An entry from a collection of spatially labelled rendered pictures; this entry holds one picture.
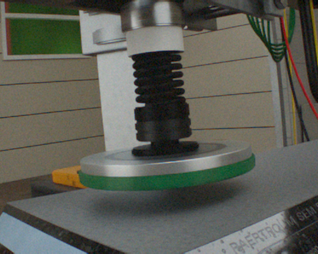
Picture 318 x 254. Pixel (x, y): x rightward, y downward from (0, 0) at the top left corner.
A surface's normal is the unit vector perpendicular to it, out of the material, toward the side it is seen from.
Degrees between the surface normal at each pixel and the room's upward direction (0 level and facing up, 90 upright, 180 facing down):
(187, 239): 0
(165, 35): 90
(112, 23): 90
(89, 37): 90
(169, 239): 0
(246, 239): 45
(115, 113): 90
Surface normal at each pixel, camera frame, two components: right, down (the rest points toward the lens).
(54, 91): 0.71, -0.04
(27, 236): -0.63, -0.62
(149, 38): -0.20, 0.07
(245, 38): -0.70, 0.11
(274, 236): 0.39, -0.72
